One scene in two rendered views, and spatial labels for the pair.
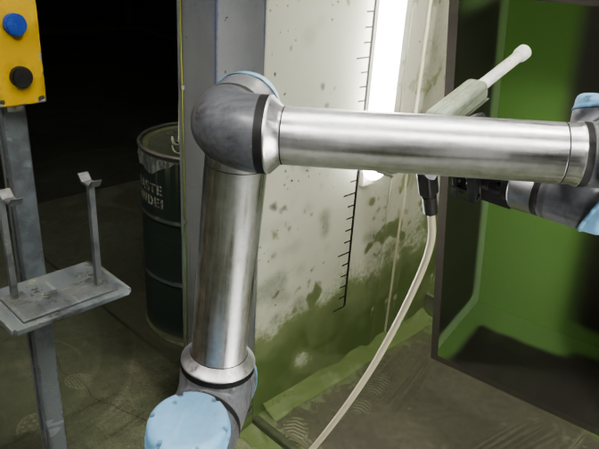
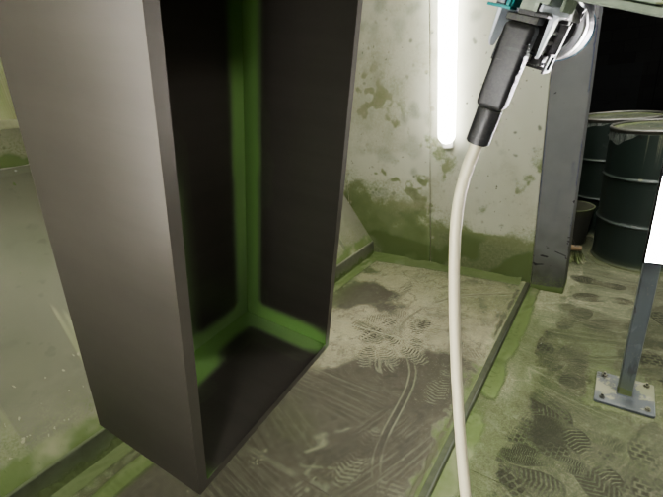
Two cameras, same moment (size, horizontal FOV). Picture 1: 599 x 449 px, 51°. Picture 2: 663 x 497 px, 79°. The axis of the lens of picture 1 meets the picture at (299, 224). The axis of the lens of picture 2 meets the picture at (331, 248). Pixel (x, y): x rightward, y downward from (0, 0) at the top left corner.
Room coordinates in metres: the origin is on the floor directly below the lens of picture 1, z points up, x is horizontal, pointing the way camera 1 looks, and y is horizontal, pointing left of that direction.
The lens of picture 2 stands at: (1.47, 0.23, 1.29)
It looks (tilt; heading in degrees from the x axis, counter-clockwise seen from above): 22 degrees down; 263
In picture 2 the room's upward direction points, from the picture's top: 6 degrees counter-clockwise
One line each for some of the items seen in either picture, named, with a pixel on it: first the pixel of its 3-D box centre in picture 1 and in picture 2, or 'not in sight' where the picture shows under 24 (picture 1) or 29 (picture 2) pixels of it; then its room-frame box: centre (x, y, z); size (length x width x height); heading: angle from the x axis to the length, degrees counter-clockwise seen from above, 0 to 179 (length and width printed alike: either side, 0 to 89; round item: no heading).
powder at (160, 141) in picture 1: (204, 142); not in sight; (2.64, 0.43, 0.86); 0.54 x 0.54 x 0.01
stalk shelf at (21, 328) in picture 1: (57, 294); not in sight; (1.46, 0.64, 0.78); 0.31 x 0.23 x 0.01; 136
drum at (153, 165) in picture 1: (205, 230); not in sight; (2.63, 0.43, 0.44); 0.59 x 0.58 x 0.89; 27
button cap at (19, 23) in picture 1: (14, 24); not in sight; (1.49, 0.68, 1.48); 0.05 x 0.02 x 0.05; 136
